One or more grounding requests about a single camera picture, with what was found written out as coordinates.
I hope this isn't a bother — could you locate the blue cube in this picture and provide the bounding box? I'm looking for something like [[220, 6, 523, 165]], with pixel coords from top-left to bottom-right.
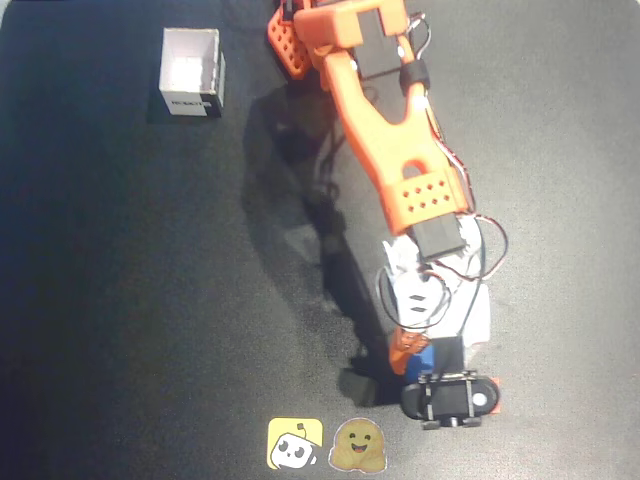
[[404, 347, 437, 387]]

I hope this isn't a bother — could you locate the white cardboard box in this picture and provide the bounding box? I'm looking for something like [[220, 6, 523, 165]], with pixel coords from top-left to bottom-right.
[[158, 27, 227, 119]]

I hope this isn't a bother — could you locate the hugging face emoji sticker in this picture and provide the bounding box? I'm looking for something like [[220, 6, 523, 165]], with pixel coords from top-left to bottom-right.
[[327, 416, 389, 474]]

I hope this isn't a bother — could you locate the yellow robot sticker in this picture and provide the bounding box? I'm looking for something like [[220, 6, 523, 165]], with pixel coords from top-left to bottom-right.
[[266, 417, 325, 471]]

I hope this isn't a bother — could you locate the black mat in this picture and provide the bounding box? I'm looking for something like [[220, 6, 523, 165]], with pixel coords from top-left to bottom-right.
[[0, 0, 640, 480]]

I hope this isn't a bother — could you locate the black gripper-mounted camera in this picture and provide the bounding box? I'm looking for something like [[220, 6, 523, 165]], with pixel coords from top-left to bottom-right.
[[401, 337, 503, 431]]

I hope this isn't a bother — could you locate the white servo wire bundle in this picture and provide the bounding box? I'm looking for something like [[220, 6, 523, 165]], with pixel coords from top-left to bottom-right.
[[399, 12, 510, 282]]

